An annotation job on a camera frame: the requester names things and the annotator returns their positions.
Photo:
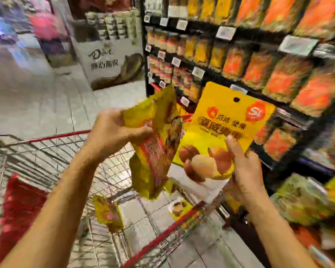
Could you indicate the person's left forearm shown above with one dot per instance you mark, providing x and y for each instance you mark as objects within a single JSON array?
[{"x": 50, "y": 220}]

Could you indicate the rows of hanging snack bags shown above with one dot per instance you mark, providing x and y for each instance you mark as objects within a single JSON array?
[{"x": 301, "y": 198}]

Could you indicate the person's right forearm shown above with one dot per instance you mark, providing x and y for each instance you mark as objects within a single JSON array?
[{"x": 279, "y": 237}]

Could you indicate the person's left hand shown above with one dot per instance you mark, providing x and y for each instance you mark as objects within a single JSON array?
[{"x": 111, "y": 136}]

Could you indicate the black hanging-bag store shelf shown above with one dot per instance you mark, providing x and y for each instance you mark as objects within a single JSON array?
[{"x": 279, "y": 170}]

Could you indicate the small white price tag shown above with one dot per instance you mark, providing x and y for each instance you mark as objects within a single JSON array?
[
  {"x": 185, "y": 101},
  {"x": 295, "y": 117}
]

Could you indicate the person's right hand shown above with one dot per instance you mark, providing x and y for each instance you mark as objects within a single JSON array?
[{"x": 248, "y": 181}]

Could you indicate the large white price tag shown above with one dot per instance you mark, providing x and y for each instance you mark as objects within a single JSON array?
[
  {"x": 225, "y": 33},
  {"x": 297, "y": 45},
  {"x": 198, "y": 72},
  {"x": 176, "y": 62},
  {"x": 239, "y": 89},
  {"x": 161, "y": 55},
  {"x": 181, "y": 25},
  {"x": 164, "y": 22}
]

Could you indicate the person's dark trousers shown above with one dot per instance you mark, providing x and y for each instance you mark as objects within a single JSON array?
[{"x": 237, "y": 237}]

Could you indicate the purple display box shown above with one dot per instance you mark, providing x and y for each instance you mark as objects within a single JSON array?
[{"x": 53, "y": 50}]

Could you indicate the white printed display stand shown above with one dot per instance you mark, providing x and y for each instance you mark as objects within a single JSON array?
[{"x": 100, "y": 53}]

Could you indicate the blue printed display stand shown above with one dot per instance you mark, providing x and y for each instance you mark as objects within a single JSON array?
[{"x": 3, "y": 28}]

